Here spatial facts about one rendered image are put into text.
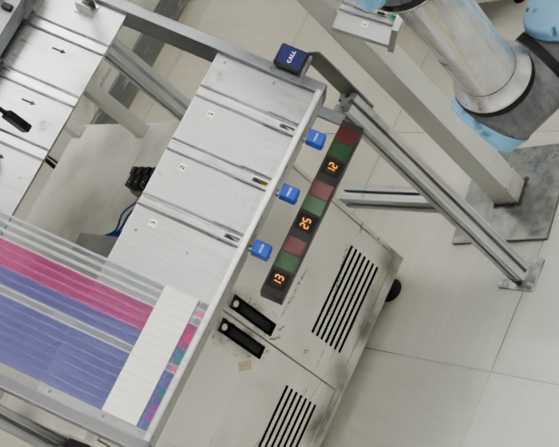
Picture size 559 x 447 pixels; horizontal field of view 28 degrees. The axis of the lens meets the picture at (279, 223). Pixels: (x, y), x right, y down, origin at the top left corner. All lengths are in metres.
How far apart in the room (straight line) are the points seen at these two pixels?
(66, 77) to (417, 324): 1.01
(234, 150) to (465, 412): 0.79
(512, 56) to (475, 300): 1.00
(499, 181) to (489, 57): 1.00
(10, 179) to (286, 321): 0.70
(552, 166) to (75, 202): 1.07
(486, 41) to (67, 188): 1.37
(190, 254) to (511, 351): 0.80
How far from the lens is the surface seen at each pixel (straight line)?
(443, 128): 2.35
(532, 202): 2.52
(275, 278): 1.84
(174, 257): 1.84
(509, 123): 1.61
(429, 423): 2.39
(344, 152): 1.92
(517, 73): 1.57
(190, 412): 2.21
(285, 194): 1.86
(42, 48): 2.03
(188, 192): 1.88
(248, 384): 2.29
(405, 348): 2.52
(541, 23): 1.62
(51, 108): 1.97
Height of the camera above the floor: 1.78
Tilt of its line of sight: 36 degrees down
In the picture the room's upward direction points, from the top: 51 degrees counter-clockwise
